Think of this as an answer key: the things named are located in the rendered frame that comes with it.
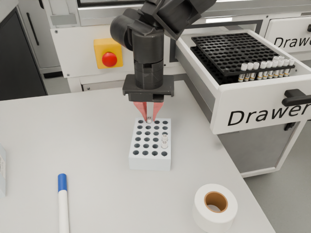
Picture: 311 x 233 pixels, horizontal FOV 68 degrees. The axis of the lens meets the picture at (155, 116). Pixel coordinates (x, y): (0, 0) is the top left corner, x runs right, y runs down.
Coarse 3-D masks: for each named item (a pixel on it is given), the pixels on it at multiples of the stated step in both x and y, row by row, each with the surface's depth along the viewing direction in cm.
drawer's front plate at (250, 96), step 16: (256, 80) 42; (272, 80) 42; (288, 80) 42; (304, 80) 43; (224, 96) 41; (240, 96) 42; (256, 96) 43; (272, 96) 44; (224, 112) 44; (256, 112) 45; (272, 112) 46; (288, 112) 48; (304, 112) 49; (224, 128) 46; (240, 128) 47
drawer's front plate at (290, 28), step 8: (272, 24) 70; (280, 24) 70; (288, 24) 71; (296, 24) 71; (304, 24) 72; (272, 32) 71; (280, 32) 72; (288, 32) 73; (296, 32) 73; (304, 32) 74; (272, 40) 73; (280, 40) 74; (304, 40) 76; (280, 48) 76; (288, 48) 77; (296, 48) 77; (304, 48) 78
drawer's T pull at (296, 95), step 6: (288, 90) 43; (294, 90) 43; (288, 96) 42; (294, 96) 41; (300, 96) 41; (306, 96) 41; (282, 102) 41; (288, 102) 40; (294, 102) 40; (300, 102) 41; (306, 102) 41
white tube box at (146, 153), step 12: (144, 120) 54; (156, 120) 54; (168, 120) 54; (144, 132) 50; (156, 132) 51; (168, 132) 50; (132, 144) 48; (144, 144) 48; (156, 144) 48; (168, 144) 48; (132, 156) 45; (144, 156) 45; (156, 156) 45; (168, 156) 45; (132, 168) 47; (144, 168) 47; (156, 168) 47; (168, 168) 46
